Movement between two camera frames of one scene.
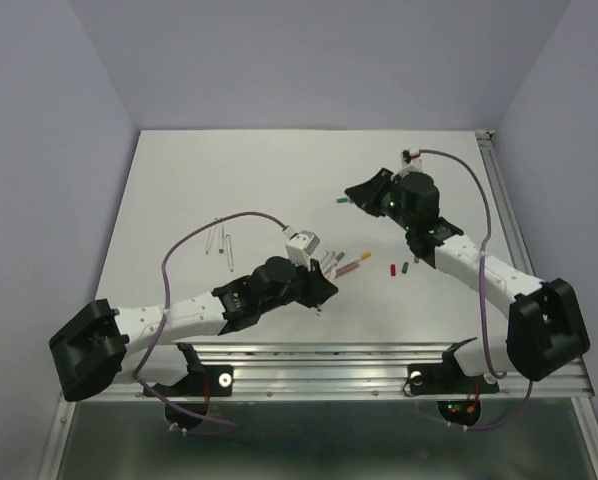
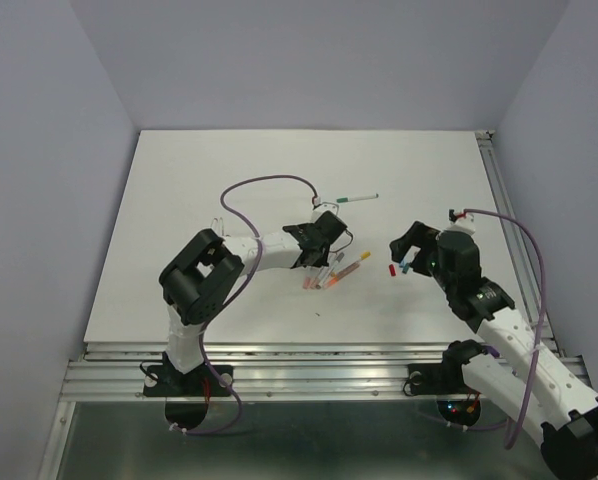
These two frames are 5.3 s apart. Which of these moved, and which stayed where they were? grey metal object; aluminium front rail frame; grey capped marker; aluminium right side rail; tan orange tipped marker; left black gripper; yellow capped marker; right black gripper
Moved: grey metal object; right black gripper; left black gripper
Stayed: tan orange tipped marker; aluminium right side rail; yellow capped marker; aluminium front rail frame; grey capped marker
